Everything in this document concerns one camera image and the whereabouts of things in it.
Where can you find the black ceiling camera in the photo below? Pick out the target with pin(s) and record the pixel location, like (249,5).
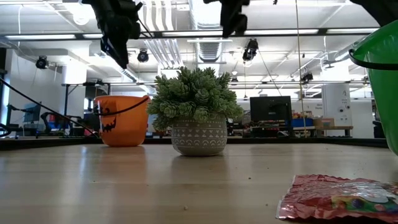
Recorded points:
(42,63)
(307,77)
(250,49)
(143,56)

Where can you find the black office chair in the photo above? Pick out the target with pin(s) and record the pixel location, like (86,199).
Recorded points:
(378,129)

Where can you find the red storage bin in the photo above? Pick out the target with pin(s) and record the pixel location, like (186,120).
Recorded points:
(53,118)

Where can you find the cardboard box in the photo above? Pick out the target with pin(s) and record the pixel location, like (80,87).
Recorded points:
(325,122)

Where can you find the white column with signs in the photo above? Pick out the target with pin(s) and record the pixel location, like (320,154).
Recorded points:
(337,105)

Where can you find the black computer monitor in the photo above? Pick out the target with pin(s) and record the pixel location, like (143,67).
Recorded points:
(270,109)

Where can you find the black metal stand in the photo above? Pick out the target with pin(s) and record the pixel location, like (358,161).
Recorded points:
(66,99)

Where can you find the orange pumpkin face bucket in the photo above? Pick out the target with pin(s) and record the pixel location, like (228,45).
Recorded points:
(130,124)

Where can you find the potted green succulent plant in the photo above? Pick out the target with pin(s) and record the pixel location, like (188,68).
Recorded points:
(192,93)

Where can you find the green plastic bucket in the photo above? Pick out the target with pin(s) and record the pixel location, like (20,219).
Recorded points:
(388,93)

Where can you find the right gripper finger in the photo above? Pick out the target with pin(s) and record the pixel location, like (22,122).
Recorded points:
(227,25)
(241,25)

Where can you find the wooden desk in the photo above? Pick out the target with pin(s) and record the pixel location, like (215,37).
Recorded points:
(339,127)

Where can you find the small dark monitor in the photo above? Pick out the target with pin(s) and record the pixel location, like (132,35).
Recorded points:
(31,113)

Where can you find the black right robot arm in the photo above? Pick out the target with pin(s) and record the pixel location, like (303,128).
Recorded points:
(382,9)

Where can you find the red Skittles candy pack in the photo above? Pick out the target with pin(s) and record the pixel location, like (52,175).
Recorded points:
(335,199)

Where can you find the blue storage box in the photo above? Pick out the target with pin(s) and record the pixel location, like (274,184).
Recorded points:
(301,122)

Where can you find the silver ventilation duct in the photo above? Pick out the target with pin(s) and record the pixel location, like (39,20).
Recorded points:
(211,51)

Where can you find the black bar with light strips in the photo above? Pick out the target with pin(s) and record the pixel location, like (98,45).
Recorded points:
(186,33)

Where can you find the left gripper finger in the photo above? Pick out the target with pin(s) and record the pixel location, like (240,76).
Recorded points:
(124,46)
(115,48)

